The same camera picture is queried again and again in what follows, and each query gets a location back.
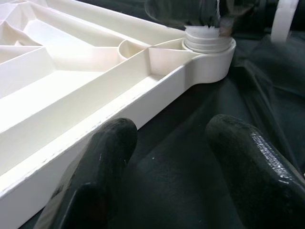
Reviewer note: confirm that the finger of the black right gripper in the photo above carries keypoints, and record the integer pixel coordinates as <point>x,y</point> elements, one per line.
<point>181,12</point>

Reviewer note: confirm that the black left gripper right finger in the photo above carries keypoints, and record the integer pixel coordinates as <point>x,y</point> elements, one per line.
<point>257,181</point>

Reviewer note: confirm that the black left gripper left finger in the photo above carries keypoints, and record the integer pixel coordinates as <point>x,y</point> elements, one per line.
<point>95,186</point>

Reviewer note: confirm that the white plastic table leg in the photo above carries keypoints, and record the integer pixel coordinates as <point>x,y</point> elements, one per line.
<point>205,39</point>

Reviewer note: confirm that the white plastic table top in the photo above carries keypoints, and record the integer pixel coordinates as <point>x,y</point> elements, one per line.
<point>71,90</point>

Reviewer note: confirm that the black cloth table cover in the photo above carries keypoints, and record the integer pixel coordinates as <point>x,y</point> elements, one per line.
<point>178,179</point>

